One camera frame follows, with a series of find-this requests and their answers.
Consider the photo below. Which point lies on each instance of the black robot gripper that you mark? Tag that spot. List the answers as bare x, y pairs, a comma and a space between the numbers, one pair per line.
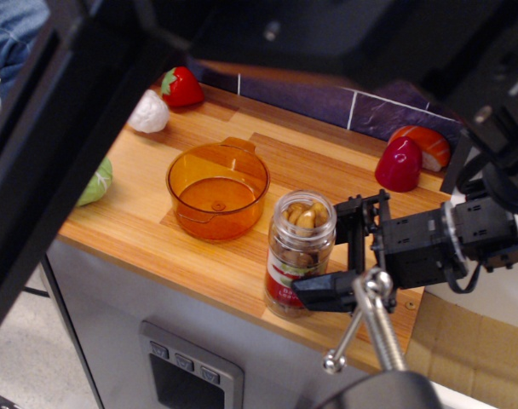
417, 250

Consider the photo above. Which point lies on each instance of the clear almond spice jar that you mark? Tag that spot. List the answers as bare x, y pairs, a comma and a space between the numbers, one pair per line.
301, 236

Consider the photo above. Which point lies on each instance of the orange transparent plastic pot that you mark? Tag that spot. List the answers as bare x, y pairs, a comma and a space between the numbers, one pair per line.
218, 190

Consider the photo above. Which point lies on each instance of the silver metal clamp screw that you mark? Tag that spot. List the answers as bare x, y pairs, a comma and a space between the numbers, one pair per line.
370, 290

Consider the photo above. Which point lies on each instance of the black clamp body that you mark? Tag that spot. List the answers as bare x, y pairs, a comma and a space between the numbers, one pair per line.
392, 389

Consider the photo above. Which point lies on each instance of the dark red toy dome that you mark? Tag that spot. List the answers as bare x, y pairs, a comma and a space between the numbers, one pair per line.
400, 166

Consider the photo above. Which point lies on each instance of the salmon sushi toy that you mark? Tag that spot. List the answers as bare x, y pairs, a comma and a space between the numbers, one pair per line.
435, 148

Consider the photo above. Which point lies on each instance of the grey oven control panel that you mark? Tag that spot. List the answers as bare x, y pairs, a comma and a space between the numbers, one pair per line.
184, 375

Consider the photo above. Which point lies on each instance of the white toy cauliflower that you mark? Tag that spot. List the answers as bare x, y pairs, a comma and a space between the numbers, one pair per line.
150, 115

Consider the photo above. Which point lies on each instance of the red toy strawberry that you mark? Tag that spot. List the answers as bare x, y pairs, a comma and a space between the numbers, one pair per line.
179, 88

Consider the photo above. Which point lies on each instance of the green toy cabbage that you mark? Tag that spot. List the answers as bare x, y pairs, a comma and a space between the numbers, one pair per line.
98, 184

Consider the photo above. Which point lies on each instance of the person leg in blue jeans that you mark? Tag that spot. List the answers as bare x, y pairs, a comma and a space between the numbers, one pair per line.
20, 22

